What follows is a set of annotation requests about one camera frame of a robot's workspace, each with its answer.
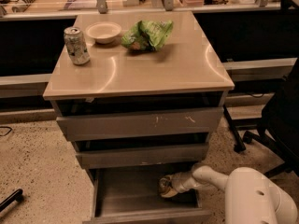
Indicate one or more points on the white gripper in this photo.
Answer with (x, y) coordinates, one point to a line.
(177, 183)

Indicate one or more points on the orange soda can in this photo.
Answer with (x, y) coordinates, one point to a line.
(165, 184)

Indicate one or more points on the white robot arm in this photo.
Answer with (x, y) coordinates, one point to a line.
(250, 196)

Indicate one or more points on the middle grey drawer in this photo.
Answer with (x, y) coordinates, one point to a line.
(139, 156)

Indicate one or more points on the grey drawer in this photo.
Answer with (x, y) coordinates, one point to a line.
(129, 195)
(140, 124)
(139, 156)

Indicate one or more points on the bottom grey drawer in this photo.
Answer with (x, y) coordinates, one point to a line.
(129, 195)

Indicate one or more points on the top grey drawer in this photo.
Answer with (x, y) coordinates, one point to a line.
(140, 124)

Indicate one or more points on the grey drawer cabinet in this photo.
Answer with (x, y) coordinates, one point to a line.
(185, 74)

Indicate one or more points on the white green soda can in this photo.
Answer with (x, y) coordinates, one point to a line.
(76, 47)

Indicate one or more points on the black office chair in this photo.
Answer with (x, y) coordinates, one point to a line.
(277, 128)

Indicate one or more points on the black chair leg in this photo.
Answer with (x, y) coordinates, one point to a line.
(15, 196)

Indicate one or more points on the green chip bag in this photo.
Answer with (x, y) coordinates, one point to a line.
(147, 35)

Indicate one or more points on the white bowl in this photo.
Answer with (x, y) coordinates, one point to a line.
(103, 32)

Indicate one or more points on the black coiled tool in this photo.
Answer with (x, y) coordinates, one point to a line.
(21, 5)

